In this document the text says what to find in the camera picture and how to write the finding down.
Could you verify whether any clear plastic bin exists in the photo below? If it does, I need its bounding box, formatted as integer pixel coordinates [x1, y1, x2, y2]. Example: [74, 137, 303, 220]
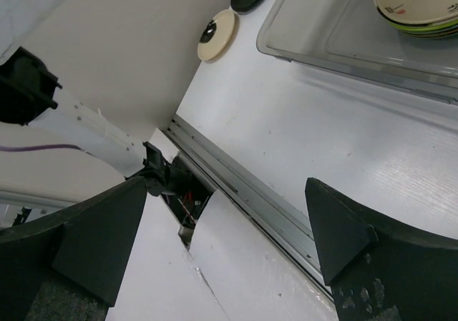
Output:
[256, 0, 457, 104]

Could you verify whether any cream plate black patch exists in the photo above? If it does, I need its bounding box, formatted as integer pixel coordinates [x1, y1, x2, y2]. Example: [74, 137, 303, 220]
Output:
[197, 9, 239, 62]

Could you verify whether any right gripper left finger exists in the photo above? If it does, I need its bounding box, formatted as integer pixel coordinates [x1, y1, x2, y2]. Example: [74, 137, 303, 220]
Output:
[1, 178, 147, 320]

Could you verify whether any cream plate with calligraphy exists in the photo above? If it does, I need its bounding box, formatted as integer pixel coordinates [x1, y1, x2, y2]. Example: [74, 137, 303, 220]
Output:
[373, 0, 458, 26]

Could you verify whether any green plate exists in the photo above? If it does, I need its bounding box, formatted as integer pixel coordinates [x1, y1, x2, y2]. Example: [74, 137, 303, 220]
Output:
[388, 19, 457, 38]

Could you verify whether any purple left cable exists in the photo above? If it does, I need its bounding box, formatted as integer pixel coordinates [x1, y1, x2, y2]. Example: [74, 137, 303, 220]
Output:
[0, 144, 87, 154]

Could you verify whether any aluminium frame rail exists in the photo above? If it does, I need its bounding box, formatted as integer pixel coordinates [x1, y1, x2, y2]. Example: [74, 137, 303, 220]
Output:
[165, 115, 332, 299]

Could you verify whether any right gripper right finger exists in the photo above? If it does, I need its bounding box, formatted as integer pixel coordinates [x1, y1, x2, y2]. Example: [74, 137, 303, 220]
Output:
[305, 178, 457, 320]

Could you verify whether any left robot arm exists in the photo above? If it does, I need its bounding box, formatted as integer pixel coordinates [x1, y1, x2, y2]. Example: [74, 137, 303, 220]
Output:
[1, 47, 210, 229]

